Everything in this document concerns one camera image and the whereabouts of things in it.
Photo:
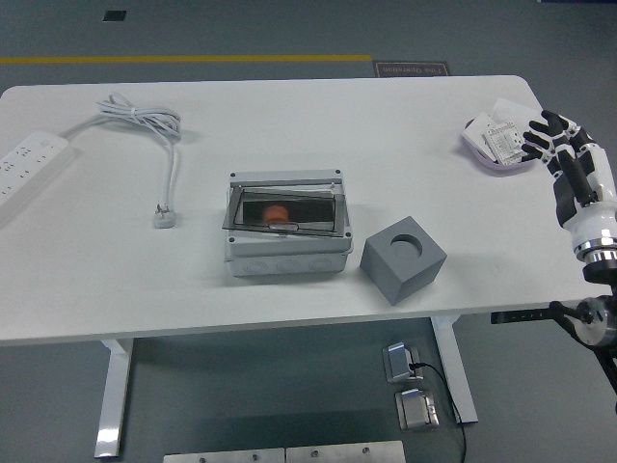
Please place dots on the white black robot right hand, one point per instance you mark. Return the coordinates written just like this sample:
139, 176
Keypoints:
595, 217

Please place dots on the transparent hinged box lid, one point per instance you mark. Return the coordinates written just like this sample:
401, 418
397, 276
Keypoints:
308, 207

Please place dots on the orange cylindrical battery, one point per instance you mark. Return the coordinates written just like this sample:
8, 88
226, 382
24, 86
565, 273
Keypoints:
275, 213

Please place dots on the silver floor socket box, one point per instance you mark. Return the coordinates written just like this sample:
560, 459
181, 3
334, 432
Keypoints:
414, 410
397, 362

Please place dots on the grey plastic junction box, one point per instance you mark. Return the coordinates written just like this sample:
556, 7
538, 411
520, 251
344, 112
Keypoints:
289, 260

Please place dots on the purple plastic tray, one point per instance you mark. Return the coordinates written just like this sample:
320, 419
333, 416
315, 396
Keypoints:
506, 169

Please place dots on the white printed socket module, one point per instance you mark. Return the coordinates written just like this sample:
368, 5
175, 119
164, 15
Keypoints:
503, 142

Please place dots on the black table control panel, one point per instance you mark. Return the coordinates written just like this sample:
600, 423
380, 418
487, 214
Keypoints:
520, 317

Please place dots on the plain white square card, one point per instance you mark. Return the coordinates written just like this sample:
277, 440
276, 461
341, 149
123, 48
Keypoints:
516, 112

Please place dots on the grey block with round hole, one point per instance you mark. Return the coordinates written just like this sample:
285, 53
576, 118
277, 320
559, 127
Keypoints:
400, 280

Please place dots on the white table leg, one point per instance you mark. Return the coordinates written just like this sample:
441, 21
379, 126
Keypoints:
113, 395
453, 376

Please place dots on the dark floor sign with text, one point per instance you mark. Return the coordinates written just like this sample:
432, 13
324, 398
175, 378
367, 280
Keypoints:
410, 70

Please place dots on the grey metal floor plate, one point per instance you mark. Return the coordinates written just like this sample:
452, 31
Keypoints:
222, 456
344, 453

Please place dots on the white power plug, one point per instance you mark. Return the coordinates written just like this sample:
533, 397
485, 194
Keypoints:
166, 219

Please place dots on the yellow floor tape line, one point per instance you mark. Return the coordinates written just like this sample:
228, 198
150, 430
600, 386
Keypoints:
193, 59

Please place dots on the black square floor marker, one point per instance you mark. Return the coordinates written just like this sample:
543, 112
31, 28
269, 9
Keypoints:
115, 15

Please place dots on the white power strip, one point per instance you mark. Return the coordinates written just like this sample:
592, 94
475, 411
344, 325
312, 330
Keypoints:
29, 164

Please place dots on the white blank switch panel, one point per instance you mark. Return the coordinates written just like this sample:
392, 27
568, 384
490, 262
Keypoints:
477, 132

